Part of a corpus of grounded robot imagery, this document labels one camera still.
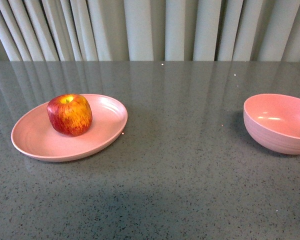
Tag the grey pleated curtain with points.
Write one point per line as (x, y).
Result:
(150, 30)

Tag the pink plastic bowl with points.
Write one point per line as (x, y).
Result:
(273, 121)

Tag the red yellow apple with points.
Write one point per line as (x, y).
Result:
(70, 114)

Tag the pink plastic plate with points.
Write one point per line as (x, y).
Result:
(34, 136)

